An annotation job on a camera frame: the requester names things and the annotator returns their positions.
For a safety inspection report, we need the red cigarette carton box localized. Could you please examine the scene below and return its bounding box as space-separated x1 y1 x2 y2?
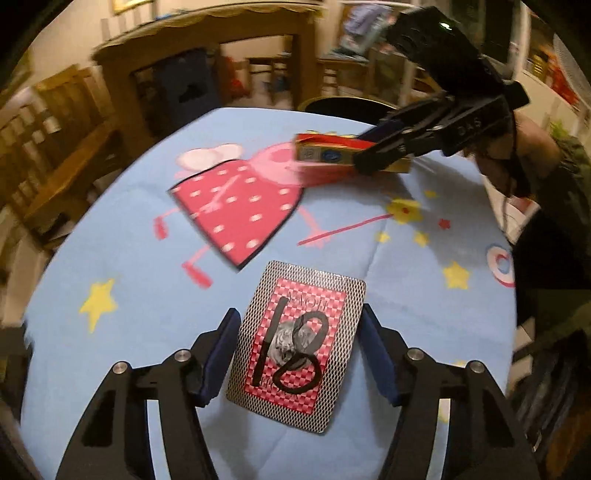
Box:
292 132 413 186

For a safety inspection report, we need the red patterned playing card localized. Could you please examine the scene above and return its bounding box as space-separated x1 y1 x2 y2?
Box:
226 260 367 434

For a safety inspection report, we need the black round trash bin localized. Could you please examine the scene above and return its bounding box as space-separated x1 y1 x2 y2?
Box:
297 96 398 125

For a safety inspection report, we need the wooden chair with clothes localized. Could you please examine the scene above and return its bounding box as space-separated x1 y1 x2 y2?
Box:
317 1 418 106

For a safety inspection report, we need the pile of clothes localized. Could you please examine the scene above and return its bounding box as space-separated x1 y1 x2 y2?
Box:
338 4 393 57

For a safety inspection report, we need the light blue cartoon tablecloth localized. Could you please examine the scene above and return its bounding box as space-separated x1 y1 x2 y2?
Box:
21 108 516 479

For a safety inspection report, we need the wooden dining table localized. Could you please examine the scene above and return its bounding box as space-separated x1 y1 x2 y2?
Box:
91 5 325 149

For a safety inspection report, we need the near wooden dining chair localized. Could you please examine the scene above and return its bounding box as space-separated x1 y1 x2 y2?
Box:
1 65 132 250

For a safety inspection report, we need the flower painting gold frame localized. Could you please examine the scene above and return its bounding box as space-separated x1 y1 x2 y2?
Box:
111 0 153 15

